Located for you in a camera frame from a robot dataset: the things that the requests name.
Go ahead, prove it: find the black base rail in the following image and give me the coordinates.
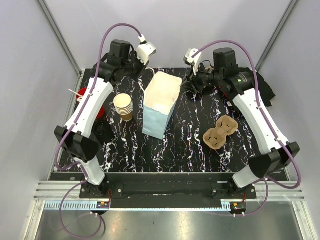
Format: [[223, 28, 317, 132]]
[[79, 172, 257, 211]]

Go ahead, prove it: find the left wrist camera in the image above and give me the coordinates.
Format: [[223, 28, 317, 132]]
[[136, 34, 157, 66]]

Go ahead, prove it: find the stack of pulp cup carriers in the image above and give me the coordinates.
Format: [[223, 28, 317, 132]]
[[204, 66, 215, 73]]

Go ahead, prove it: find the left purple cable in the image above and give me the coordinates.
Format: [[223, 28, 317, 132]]
[[53, 22, 148, 238]]

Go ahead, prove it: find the stack of paper cups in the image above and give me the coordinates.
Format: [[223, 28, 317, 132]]
[[113, 93, 133, 122]]

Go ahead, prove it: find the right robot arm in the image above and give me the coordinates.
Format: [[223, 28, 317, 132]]
[[183, 47, 300, 199]]

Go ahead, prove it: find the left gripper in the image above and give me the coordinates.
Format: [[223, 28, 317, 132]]
[[121, 50, 149, 82]]

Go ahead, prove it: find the light blue paper bag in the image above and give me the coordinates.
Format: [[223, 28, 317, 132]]
[[142, 71, 183, 140]]

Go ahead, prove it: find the single pulp cup carrier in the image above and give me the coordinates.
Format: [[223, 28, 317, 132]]
[[202, 115, 239, 150]]

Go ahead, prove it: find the stack of black lids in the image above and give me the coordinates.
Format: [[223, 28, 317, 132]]
[[92, 120, 115, 145]]

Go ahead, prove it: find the black cloth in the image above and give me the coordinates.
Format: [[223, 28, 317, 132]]
[[239, 67, 277, 108]]

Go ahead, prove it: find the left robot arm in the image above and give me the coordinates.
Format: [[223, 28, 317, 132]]
[[54, 39, 156, 198]]

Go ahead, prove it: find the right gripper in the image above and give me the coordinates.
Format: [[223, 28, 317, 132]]
[[180, 61, 223, 95]]

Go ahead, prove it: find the red cup with stirrers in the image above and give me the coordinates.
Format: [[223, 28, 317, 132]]
[[69, 87, 105, 119]]

